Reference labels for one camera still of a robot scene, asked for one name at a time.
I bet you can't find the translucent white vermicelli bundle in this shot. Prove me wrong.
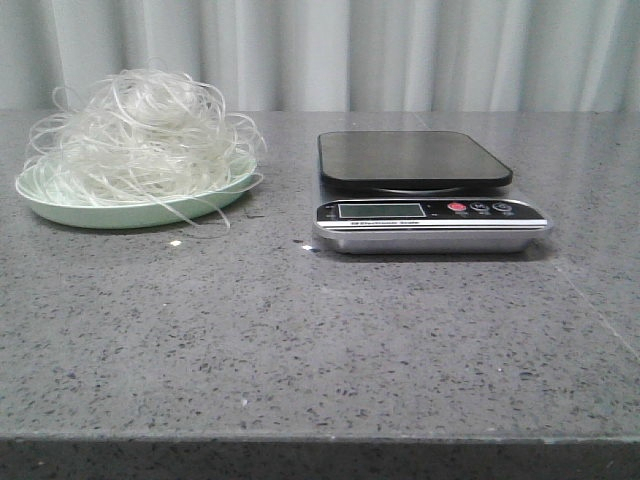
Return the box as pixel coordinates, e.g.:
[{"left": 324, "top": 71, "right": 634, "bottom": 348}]
[{"left": 16, "top": 69, "right": 265, "bottom": 206}]

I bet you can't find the black silver kitchen scale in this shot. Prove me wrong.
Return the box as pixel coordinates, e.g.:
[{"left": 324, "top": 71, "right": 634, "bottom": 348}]
[{"left": 313, "top": 131, "right": 552, "bottom": 254}]

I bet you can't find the white pleated curtain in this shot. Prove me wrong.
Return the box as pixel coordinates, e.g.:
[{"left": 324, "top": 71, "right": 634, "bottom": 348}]
[{"left": 1, "top": 1, "right": 639, "bottom": 112}]

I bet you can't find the pale green round plate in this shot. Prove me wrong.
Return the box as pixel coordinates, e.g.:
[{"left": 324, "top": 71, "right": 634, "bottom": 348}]
[{"left": 15, "top": 157, "right": 261, "bottom": 230}]

